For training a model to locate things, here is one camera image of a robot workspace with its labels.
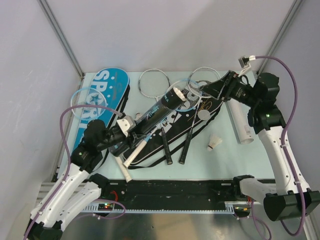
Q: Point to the aluminium rail right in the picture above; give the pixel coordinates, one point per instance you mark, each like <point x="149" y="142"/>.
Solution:
<point x="269" y="130"/>

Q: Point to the aluminium frame post right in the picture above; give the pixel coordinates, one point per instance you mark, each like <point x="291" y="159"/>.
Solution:
<point x="285" y="26"/>

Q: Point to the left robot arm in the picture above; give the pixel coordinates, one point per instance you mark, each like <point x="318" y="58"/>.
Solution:
<point x="77" y="187"/>

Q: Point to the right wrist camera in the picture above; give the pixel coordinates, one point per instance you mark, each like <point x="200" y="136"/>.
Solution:
<point x="245" y="63"/>

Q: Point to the white shuttlecock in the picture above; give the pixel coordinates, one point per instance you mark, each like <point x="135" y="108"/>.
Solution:
<point x="214" y="141"/>

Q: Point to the blue racket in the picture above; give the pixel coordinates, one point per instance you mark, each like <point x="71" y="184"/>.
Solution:
<point x="188" y="105"/>
<point x="95" y="114"/>

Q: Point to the aluminium frame post left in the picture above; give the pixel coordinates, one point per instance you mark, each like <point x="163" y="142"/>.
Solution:
<point x="53" y="22"/>

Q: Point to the black shuttlecock tube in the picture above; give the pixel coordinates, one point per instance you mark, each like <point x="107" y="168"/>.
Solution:
<point x="167" y="104"/>

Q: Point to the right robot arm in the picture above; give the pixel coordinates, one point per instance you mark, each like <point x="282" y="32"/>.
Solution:
<point x="292" y="196"/>

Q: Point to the white racket left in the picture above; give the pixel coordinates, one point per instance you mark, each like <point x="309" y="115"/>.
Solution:
<point x="153" y="83"/>

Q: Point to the white racket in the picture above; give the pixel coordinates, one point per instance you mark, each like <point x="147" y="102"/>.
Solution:
<point x="199" y="77"/>
<point x="153" y="83"/>

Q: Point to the blue racket on black bag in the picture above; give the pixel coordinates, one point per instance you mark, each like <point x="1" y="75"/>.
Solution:
<point x="188" y="105"/>

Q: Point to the white racket right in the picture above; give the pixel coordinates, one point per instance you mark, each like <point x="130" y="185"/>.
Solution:
<point x="199" y="77"/>

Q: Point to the blue racket bag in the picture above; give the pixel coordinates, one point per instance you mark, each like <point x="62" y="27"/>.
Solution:
<point x="109" y="88"/>

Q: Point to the white shuttlecock tube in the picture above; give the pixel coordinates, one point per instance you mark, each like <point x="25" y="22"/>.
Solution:
<point x="243" y="130"/>

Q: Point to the black racket bag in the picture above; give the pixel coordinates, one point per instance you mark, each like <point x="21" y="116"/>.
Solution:
<point x="176" y="125"/>

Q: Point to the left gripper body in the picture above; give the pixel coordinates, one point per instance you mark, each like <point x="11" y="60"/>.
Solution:
<point x="116" y="138"/>

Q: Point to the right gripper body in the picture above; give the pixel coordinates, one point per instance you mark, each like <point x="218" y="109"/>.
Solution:
<point x="236" y="90"/>

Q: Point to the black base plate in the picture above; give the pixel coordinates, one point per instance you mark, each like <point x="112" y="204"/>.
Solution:
<point x="173" y="195"/>

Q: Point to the aluminium frame post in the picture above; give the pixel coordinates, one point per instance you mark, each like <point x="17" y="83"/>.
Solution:
<point x="285" y="26"/>
<point x="53" y="22"/>

